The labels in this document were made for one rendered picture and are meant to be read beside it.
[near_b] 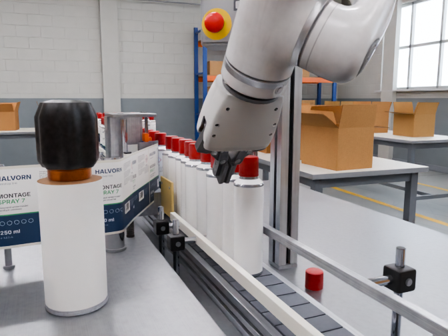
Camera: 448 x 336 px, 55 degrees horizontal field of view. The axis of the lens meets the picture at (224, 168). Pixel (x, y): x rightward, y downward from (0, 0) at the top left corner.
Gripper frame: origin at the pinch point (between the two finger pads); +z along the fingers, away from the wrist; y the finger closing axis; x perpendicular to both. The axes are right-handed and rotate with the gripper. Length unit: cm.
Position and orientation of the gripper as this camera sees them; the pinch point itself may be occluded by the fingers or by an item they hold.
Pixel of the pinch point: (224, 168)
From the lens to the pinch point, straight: 65.1
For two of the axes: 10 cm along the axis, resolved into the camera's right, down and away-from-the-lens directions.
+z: -2.3, 6.9, 6.8
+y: -9.3, 0.5, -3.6
